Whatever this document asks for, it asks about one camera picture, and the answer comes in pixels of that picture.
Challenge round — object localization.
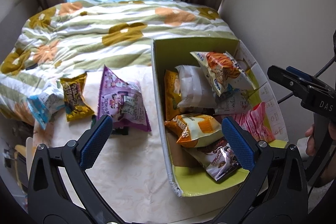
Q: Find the brown chocolate snack bag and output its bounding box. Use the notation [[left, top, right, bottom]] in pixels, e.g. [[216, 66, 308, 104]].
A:
[[185, 138, 241, 182]]

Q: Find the white pink snack bag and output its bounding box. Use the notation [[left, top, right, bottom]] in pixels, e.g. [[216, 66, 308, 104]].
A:
[[214, 90, 253, 115]]

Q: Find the gold cocoa pillow snack bag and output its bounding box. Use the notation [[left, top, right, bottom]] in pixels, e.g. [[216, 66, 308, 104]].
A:
[[60, 72, 95, 122]]

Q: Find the blue white snack bag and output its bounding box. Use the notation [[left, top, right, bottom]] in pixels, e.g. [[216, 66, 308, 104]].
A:
[[27, 84, 64, 130]]

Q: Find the orange white snack bag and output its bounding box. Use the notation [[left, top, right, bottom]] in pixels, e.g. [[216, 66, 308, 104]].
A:
[[190, 51, 257, 97]]

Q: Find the yellow orange snack bag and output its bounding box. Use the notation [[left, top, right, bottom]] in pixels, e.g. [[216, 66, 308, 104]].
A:
[[165, 113, 224, 148]]

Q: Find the purple snack bag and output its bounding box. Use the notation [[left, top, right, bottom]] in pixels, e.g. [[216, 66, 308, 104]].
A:
[[97, 67, 151, 132]]

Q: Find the grey white snack bag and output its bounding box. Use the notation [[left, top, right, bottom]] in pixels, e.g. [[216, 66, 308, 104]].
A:
[[175, 65, 217, 109]]

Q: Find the person's right hand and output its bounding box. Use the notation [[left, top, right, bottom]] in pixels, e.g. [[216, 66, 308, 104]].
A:
[[305, 124, 316, 156]]

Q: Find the green cardboard box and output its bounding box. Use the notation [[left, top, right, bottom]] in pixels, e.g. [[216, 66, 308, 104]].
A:
[[151, 37, 288, 197]]

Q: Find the floral striped quilt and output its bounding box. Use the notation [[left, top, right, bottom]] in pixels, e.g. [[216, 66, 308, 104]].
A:
[[1, 0, 235, 124]]

